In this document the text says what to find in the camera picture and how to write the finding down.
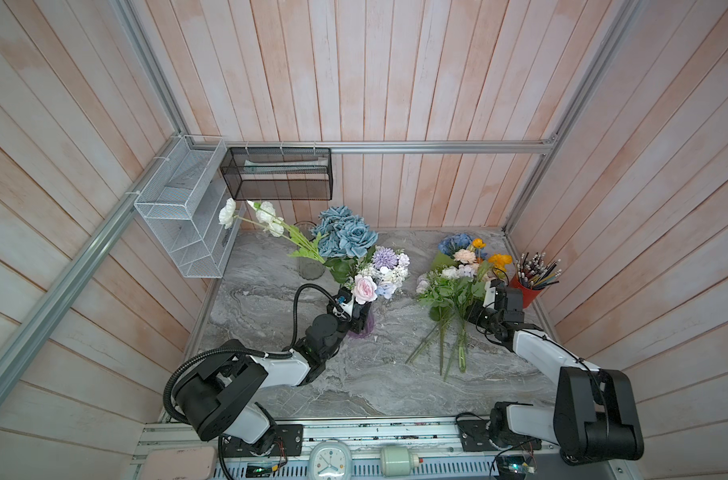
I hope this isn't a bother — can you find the blue purple glass vase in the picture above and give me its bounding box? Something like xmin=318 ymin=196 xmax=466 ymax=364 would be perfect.
xmin=348 ymin=301 xmax=375 ymax=338

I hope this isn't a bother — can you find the orange poppy flower bunch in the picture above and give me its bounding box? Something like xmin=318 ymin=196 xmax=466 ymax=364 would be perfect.
xmin=471 ymin=238 xmax=513 ymax=271

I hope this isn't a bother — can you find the clear grey glass vase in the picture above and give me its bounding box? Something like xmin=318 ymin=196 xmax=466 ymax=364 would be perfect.
xmin=295 ymin=221 xmax=326 ymax=281

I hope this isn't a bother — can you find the pastel purple flower bunch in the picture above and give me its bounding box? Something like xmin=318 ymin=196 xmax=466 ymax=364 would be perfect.
xmin=343 ymin=246 xmax=411 ymax=305

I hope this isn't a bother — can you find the blue rose bunch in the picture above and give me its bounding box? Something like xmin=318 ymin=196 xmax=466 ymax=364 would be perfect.
xmin=312 ymin=206 xmax=379 ymax=284

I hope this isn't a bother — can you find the white flower stem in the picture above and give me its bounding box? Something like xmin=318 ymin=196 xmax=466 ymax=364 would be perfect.
xmin=218 ymin=198 xmax=325 ymax=263

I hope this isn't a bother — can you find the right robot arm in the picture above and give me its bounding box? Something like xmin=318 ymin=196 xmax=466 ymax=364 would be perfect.
xmin=469 ymin=281 xmax=644 ymax=466

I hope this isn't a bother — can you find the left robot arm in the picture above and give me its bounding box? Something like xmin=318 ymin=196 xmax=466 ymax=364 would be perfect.
xmin=163 ymin=300 xmax=371 ymax=446

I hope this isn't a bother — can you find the red pencil cup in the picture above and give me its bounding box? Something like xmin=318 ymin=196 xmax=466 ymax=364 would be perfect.
xmin=510 ymin=276 xmax=541 ymax=309

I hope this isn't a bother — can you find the mixed blue pink bouquet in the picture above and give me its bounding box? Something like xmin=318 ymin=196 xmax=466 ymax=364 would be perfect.
xmin=407 ymin=233 xmax=510 ymax=378

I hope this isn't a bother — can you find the white analog clock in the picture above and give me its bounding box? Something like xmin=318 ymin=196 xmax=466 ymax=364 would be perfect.
xmin=307 ymin=440 xmax=353 ymax=480

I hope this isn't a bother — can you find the pale green cylinder device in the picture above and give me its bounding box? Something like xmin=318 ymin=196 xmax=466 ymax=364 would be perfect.
xmin=380 ymin=445 xmax=423 ymax=477

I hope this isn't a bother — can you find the green circuit board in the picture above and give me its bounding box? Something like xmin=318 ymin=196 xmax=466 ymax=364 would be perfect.
xmin=495 ymin=455 xmax=537 ymax=480

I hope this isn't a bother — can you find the black mesh basket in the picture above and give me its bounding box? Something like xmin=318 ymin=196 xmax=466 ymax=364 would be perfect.
xmin=220 ymin=146 xmax=334 ymax=201

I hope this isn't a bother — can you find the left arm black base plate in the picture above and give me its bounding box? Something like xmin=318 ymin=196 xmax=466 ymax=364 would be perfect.
xmin=221 ymin=423 xmax=304 ymax=459

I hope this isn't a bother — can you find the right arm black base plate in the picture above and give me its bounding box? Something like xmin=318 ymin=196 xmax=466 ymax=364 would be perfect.
xmin=455 ymin=415 xmax=542 ymax=452

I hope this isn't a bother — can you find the black corrugated cable hose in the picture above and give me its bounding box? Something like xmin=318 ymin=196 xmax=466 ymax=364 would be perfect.
xmin=162 ymin=283 xmax=341 ymax=426

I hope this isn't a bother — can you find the white wire mesh shelf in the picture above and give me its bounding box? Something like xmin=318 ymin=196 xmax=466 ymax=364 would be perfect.
xmin=135 ymin=135 xmax=234 ymax=279

